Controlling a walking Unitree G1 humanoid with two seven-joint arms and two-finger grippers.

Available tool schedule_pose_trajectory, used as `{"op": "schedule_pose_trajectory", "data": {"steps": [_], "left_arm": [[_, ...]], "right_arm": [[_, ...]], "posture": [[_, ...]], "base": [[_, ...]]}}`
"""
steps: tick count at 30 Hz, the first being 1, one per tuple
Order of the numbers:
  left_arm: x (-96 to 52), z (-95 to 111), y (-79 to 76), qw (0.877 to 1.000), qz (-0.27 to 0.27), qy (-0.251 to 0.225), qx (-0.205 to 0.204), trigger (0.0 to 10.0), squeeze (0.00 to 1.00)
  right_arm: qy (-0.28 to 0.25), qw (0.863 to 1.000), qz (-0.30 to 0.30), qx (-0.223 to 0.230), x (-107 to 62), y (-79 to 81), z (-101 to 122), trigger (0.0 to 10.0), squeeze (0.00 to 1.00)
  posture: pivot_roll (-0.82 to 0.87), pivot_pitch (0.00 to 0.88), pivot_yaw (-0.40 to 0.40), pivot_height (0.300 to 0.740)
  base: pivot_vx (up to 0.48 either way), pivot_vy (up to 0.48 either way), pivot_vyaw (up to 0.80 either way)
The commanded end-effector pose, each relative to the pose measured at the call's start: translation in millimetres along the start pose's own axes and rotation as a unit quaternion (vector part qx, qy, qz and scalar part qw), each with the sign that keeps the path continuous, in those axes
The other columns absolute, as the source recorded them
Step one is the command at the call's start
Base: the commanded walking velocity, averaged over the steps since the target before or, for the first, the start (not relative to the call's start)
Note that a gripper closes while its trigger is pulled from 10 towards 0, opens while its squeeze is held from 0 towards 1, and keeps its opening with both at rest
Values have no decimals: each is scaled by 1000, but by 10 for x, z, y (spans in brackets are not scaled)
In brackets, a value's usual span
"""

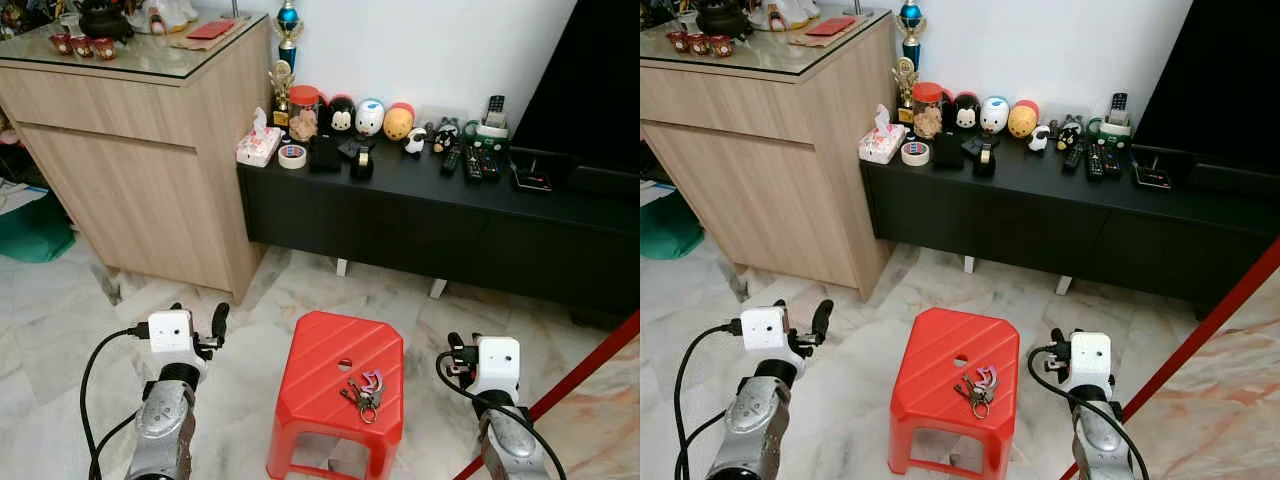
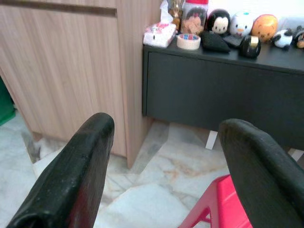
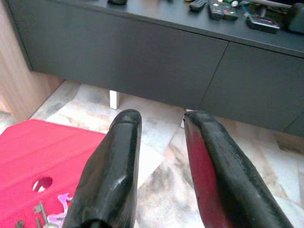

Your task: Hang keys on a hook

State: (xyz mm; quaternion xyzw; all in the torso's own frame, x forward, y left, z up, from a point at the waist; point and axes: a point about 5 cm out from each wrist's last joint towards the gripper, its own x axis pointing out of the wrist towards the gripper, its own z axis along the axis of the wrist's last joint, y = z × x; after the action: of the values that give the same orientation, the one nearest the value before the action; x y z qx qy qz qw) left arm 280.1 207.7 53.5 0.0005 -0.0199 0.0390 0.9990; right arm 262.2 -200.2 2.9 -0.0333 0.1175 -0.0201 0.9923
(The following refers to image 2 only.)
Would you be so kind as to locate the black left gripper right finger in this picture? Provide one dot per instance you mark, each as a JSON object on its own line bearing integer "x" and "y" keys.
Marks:
{"x": 266, "y": 178}

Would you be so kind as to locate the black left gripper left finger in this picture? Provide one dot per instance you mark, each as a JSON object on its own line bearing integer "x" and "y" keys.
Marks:
{"x": 71, "y": 178}

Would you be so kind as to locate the white sideboard leg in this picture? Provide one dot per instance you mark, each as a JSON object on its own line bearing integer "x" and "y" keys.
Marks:
{"x": 211, "y": 140}
{"x": 298, "y": 155}

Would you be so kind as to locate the red plastic stool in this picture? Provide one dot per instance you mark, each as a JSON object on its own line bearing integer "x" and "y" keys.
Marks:
{"x": 221, "y": 197}

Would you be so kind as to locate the green bag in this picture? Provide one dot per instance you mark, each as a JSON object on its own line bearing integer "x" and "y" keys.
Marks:
{"x": 6, "y": 104}

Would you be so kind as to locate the black low sideboard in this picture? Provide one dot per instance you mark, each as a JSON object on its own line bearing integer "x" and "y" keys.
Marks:
{"x": 213, "y": 90}

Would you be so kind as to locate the light wooden cabinet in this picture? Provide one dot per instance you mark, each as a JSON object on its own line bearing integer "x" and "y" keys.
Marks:
{"x": 59, "y": 71}

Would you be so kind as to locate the black round tape dispenser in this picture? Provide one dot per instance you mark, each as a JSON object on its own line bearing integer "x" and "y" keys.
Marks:
{"x": 249, "y": 48}

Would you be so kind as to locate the small panda plush toy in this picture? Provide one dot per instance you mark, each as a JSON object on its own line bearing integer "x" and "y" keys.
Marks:
{"x": 282, "y": 39}

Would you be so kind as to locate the dark grey flat wallet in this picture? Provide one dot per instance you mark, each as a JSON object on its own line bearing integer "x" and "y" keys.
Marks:
{"x": 232, "y": 40}

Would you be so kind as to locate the black brown plush toy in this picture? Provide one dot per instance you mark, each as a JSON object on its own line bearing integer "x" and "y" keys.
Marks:
{"x": 299, "y": 38}

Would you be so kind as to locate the black fabric pouch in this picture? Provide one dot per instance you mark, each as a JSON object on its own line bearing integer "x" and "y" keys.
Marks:
{"x": 213, "y": 42}

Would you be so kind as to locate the orange bear plush toy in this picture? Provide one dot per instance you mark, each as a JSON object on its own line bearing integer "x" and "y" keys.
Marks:
{"x": 264, "y": 26}

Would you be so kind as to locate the beige tape roll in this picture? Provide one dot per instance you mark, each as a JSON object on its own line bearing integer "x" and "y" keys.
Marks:
{"x": 187, "y": 45}

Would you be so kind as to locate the white duck plush toy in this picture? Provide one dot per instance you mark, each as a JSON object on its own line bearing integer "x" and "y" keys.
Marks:
{"x": 241, "y": 23}

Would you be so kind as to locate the black mouse plush toy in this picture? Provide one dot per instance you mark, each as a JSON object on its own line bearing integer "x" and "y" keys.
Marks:
{"x": 219, "y": 23}

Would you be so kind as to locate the pink white tissue pack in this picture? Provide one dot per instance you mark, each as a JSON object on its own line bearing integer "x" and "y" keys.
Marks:
{"x": 159, "y": 35}

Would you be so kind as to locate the clear jar with red lid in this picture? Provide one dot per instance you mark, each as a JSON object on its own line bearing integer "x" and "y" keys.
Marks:
{"x": 193, "y": 21}

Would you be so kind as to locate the gold trophy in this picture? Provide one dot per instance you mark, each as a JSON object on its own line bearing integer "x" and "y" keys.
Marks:
{"x": 177, "y": 16}

